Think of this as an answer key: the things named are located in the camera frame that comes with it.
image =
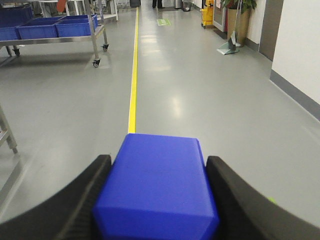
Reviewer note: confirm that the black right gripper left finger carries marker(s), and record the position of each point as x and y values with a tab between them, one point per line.
67	215

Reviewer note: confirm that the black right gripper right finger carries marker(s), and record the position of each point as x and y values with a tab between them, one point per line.
246	214

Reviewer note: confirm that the blue plastic bottle-shaped part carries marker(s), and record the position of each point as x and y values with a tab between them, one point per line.
157	189

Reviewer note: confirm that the steel rack leg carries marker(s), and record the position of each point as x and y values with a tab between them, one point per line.
6	134

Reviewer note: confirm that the grey dustpan with broom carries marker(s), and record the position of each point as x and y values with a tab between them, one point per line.
232	45

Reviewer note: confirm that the steel trolley with casters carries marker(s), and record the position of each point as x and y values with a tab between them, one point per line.
12	49

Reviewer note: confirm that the blue plastic crate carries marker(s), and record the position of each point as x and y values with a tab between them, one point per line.
73	26
39	28
11	18

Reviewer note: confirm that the potted plant tall planter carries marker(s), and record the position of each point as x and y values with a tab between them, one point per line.
231	6

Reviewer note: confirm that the yellow mop bucket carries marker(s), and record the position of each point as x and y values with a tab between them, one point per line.
207	13

